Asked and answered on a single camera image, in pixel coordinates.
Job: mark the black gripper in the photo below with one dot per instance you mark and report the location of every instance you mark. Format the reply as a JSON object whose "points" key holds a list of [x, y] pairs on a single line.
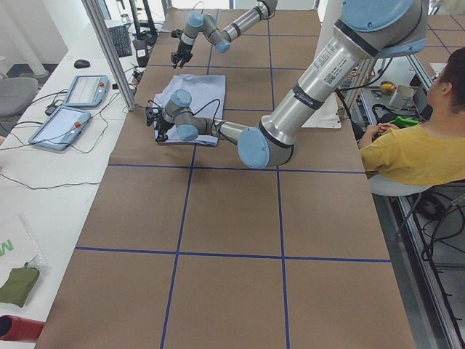
{"points": [[182, 49], [160, 125]]}

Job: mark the blue striped button-up shirt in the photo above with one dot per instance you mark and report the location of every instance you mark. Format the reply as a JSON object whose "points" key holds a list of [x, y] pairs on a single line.
{"points": [[192, 103]]}

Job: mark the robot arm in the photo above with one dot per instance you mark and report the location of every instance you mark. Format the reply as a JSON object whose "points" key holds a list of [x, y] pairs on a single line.
{"points": [[220, 39], [364, 30]]}

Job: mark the black keyboard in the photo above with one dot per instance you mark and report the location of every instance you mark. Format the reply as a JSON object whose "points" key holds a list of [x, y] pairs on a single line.
{"points": [[119, 36]]}

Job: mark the teach pendant tablet far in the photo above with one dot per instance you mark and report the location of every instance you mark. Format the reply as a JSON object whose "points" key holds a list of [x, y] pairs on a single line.
{"points": [[86, 91]]}

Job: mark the teach pendant tablet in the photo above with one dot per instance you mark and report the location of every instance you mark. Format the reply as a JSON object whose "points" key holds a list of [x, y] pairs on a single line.
{"points": [[61, 128], [86, 91]]}

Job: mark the black computer mouse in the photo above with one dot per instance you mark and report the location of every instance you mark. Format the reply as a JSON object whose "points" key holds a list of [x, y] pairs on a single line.
{"points": [[81, 63]]}

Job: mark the teach pendant tablet near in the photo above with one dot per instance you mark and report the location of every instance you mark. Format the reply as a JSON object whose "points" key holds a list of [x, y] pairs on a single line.
{"points": [[61, 128]]}

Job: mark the grey office chair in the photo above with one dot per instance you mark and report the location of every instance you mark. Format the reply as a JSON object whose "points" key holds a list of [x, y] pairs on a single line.
{"points": [[16, 95]]}

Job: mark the clear plastic bag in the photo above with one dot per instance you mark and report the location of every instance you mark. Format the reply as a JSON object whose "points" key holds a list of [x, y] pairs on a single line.
{"points": [[19, 248]]}

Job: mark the green folded cloth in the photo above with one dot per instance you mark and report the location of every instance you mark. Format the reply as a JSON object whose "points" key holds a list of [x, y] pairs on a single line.
{"points": [[19, 285]]}

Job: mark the white cup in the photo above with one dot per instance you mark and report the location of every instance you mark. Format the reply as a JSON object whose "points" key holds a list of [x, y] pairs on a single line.
{"points": [[401, 96]]}

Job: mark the red cylindrical bottle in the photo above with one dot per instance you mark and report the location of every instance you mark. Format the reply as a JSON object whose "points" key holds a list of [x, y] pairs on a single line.
{"points": [[18, 329]]}

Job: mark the person in yellow shirt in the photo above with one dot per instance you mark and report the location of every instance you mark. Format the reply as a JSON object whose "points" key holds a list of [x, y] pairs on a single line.
{"points": [[429, 153]]}

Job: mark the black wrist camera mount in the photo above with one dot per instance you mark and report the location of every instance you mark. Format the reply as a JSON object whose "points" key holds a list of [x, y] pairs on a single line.
{"points": [[152, 115]]}

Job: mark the grey aluminium frame post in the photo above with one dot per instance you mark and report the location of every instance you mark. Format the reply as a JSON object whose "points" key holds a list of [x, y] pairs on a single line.
{"points": [[97, 20]]}

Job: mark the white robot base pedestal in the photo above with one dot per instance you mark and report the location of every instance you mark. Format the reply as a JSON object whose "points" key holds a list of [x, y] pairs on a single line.
{"points": [[327, 116]]}

